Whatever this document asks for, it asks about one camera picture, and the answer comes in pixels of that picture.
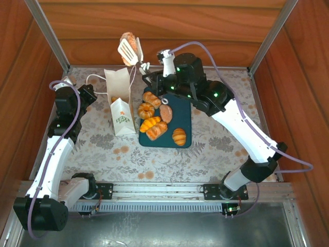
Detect cream spatula tongs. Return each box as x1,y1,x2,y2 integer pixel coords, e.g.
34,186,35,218
117,37,170,105

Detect white floral paper bag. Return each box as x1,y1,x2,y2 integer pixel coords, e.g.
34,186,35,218
86,65,137,137

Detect long brown bread loaf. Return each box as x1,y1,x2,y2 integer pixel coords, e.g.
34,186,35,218
145,121,168,142

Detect sugar-coated oval bread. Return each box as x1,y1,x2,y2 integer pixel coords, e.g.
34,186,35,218
119,31,138,66

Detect striped brown bread roll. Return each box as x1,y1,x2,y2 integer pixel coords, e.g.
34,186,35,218
142,91,162,110

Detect pinkish oval bread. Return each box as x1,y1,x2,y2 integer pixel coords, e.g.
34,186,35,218
159,104,173,125

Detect teal plastic tray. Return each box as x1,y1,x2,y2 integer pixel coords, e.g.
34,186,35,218
138,86,193,149

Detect floral tablecloth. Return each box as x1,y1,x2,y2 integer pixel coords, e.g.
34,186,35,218
32,67,281,183

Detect green-lit circuit board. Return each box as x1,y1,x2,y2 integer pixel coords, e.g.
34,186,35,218
222,203,242,220

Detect grey metal sheet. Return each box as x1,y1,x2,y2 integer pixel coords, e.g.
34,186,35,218
17,203,294,247

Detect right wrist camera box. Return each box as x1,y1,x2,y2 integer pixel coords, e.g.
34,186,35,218
157,49,176,78

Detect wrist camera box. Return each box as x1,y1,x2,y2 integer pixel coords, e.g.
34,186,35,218
157,49,176,78
62,76,77,87

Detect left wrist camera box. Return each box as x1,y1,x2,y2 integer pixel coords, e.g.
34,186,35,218
62,76,77,87

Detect ring-shaped bundt bread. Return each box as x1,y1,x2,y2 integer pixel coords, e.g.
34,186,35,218
137,102,156,120

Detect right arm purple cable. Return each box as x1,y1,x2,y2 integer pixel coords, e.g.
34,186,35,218
168,42,315,219

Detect aluminium corner post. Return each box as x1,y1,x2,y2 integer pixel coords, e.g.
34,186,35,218
247,0,299,75
25,0,71,75

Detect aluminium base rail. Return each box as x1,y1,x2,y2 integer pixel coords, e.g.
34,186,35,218
16,181,294,204

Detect small wired connector board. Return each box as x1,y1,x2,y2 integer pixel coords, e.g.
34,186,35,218
89,200,103,215

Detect grey slotted cable duct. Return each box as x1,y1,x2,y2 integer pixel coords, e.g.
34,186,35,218
67,202,285,214

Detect aluminium lower frame rail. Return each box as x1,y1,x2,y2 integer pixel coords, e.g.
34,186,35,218
282,202,310,247
0,205,28,247

